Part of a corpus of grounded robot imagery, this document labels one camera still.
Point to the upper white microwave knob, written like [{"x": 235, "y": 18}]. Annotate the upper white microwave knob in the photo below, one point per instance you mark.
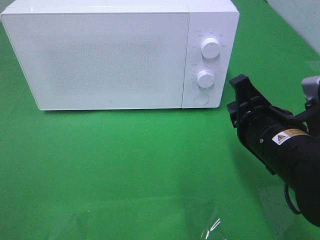
[{"x": 210, "y": 48}]

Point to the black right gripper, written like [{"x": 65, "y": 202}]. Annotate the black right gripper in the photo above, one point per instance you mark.
[{"x": 257, "y": 122}]

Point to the lower white microwave knob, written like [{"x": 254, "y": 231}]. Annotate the lower white microwave knob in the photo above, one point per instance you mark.
[{"x": 205, "y": 79}]

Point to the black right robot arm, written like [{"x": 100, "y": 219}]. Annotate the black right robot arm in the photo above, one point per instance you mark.
[{"x": 288, "y": 145}]

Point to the white microwave door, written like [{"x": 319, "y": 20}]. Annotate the white microwave door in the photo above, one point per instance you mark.
[{"x": 101, "y": 61}]

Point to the white microwave knob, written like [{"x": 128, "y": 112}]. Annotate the white microwave knob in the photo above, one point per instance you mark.
[
  {"x": 210, "y": 48},
  {"x": 205, "y": 79}
]

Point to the white microwave oven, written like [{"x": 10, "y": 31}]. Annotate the white microwave oven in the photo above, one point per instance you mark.
[{"x": 207, "y": 18}]

